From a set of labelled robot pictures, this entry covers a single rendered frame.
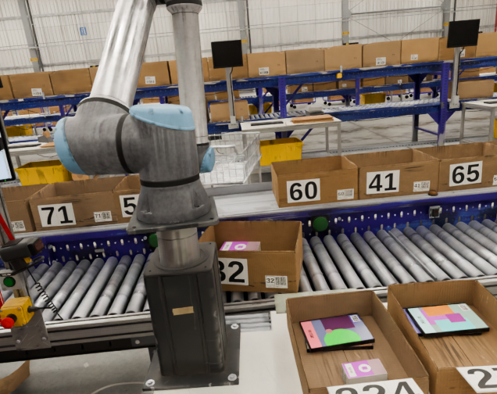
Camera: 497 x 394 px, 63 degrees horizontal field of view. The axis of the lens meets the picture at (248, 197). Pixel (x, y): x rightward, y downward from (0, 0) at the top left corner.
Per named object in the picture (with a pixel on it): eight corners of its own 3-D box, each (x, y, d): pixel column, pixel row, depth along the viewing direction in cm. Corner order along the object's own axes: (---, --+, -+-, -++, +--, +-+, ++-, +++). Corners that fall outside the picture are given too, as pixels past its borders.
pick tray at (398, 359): (309, 424, 94) (307, 390, 91) (286, 324, 131) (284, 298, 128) (429, 411, 95) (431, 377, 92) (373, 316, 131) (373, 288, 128)
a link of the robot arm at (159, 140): (190, 180, 94) (181, 104, 89) (121, 183, 97) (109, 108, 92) (206, 166, 109) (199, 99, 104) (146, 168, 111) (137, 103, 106)
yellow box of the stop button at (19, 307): (1, 331, 131) (-6, 312, 129) (14, 316, 140) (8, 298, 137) (46, 326, 132) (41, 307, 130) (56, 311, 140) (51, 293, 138)
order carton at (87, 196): (36, 233, 194) (26, 199, 188) (59, 212, 222) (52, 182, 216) (119, 224, 195) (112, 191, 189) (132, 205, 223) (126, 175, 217)
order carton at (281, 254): (195, 290, 156) (190, 250, 151) (216, 256, 183) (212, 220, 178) (298, 293, 148) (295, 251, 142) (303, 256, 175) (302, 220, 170)
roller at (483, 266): (493, 287, 150) (494, 274, 149) (427, 232, 200) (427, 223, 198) (505, 285, 150) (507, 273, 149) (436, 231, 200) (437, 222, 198)
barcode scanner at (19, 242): (43, 270, 128) (30, 241, 125) (7, 278, 128) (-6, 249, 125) (51, 260, 134) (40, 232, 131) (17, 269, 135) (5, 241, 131)
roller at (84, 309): (70, 331, 146) (67, 319, 144) (109, 264, 195) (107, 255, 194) (84, 329, 146) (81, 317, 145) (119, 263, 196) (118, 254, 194)
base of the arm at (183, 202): (212, 219, 98) (209, 179, 95) (132, 227, 95) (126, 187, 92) (209, 197, 116) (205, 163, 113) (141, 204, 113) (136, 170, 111)
